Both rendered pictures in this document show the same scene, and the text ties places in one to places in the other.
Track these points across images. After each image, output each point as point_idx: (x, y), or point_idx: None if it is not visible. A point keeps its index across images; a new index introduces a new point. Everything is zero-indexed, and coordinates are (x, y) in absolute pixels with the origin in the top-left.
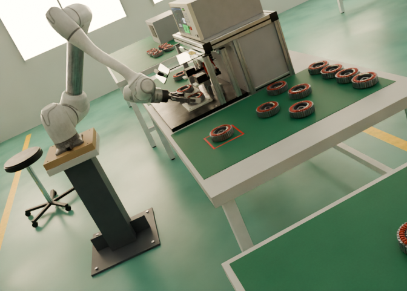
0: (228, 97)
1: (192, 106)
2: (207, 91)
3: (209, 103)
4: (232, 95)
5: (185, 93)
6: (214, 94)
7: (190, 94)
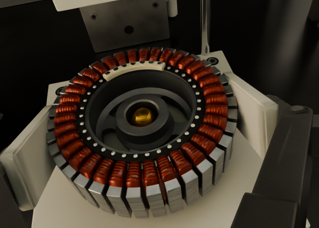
0: (253, 4)
1: (233, 175)
2: (1, 78)
3: (258, 78)
4: None
5: (19, 151)
6: (127, 49)
7: (43, 133)
